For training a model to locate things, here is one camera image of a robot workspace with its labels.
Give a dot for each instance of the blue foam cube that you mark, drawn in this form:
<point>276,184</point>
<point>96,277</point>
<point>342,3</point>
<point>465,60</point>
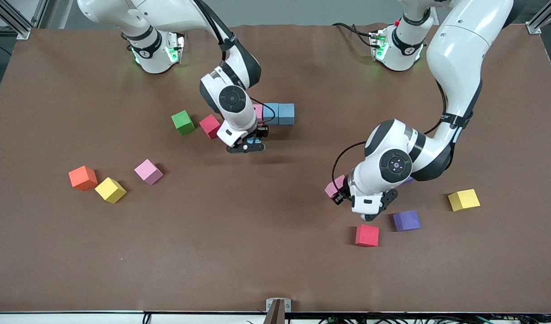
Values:
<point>270,118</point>
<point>286,114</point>
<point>251,141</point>

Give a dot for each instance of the pink foam cube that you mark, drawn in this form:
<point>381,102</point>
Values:
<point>148,172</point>
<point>258,111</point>
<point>333,186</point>

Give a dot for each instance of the green foam cube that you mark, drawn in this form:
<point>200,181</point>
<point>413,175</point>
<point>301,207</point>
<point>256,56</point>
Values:
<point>182,122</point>

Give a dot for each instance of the aluminium frame post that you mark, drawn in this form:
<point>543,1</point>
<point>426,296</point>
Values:
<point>534,28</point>
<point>22,32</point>

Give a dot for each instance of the yellow foam cube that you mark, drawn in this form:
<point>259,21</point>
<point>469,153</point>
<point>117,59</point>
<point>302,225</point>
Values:
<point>463,200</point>
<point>109,191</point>

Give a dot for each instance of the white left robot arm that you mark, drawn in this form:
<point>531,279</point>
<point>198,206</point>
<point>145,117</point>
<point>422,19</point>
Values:
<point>459,54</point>

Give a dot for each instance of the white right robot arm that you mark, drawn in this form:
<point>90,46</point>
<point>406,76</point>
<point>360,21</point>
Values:
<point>167,11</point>

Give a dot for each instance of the orange foam cube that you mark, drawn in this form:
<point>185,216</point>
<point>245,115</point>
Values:
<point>82,178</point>

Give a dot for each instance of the brown table mat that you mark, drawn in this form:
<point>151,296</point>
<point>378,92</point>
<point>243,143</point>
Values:
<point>275,270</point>

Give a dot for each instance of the red foam cube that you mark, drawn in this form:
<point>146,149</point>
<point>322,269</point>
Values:
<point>209,127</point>
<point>367,236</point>

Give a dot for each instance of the metal table edge bracket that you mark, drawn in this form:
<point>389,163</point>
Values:
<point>278,310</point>

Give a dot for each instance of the metal base connector box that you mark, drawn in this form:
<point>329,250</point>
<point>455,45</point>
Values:
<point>378,45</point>
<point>176,45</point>

